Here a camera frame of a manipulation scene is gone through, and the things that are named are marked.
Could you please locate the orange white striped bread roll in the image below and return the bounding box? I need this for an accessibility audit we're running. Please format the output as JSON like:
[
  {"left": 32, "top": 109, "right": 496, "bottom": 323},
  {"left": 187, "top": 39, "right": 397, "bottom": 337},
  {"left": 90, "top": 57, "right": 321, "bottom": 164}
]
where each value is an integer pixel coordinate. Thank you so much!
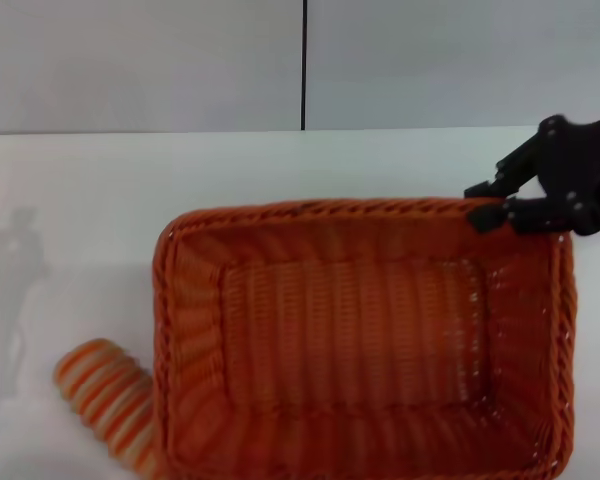
[{"left": 53, "top": 338, "right": 169, "bottom": 480}]

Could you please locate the black vertical wall seam strip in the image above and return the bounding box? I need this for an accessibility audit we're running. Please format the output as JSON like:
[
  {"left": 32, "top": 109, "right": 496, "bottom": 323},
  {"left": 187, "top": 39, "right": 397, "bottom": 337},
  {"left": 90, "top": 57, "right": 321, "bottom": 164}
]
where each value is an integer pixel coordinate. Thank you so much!
[{"left": 300, "top": 0, "right": 309, "bottom": 132}]

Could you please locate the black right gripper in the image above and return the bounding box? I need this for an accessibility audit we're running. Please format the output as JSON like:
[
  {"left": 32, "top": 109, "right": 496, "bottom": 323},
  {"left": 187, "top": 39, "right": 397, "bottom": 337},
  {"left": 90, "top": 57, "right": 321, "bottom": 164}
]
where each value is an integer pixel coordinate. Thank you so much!
[{"left": 463, "top": 110, "right": 600, "bottom": 237}]

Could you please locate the orange woven plastic basket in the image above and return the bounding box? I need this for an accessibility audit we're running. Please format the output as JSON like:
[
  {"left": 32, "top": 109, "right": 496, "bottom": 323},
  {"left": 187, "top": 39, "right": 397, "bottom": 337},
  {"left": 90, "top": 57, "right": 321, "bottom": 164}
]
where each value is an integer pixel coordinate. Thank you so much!
[{"left": 152, "top": 196, "right": 579, "bottom": 480}]

